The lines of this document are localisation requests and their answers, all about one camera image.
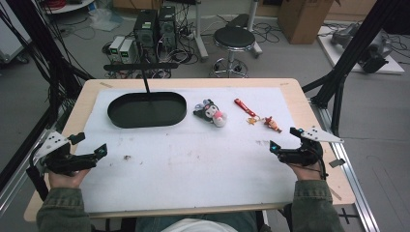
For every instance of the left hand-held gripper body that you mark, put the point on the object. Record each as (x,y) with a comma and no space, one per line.
(64,161)

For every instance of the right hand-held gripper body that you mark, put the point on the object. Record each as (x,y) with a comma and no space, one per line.
(303,155)

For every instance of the person's right hand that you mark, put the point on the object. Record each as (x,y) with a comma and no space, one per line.
(307,172)

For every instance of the person's left hand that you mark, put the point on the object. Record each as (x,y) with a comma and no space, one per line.
(66,181)

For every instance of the black tape piece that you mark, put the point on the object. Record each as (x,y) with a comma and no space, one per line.
(336,163)

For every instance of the black oval tray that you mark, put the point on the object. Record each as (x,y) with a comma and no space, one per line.
(146,112)

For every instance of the black and pink plush toy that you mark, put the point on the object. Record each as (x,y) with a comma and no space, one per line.
(212,112)

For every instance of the white table mat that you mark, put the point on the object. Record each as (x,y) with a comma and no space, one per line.
(193,161)

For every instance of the black stand with crossbar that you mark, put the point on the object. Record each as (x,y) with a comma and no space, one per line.
(140,66)

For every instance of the white power supply unit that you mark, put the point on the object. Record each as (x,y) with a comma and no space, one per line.
(126,51)
(115,48)

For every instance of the white metal stand leg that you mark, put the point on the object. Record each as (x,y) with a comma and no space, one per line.
(254,32)
(200,35)

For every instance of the person's white shirt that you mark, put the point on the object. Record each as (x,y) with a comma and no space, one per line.
(199,226)

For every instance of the cardboard box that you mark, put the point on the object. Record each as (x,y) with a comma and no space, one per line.
(303,21)

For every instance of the grey machine part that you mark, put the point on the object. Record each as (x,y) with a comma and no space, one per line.
(374,51)

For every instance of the black round stool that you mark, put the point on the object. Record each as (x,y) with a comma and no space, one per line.
(234,38)

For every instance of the white floor board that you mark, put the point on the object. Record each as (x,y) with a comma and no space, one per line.
(391,66)

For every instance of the clear plastic bag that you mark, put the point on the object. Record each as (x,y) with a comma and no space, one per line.
(104,19)

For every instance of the black computer tower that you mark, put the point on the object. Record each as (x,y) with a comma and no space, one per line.
(167,25)
(145,29)

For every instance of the round white table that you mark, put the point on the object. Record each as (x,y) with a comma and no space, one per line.
(69,7)

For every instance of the aluminium rail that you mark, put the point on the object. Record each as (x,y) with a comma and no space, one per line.
(351,180)

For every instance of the black metal frame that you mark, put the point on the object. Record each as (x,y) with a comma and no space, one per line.
(351,51)
(48,58)

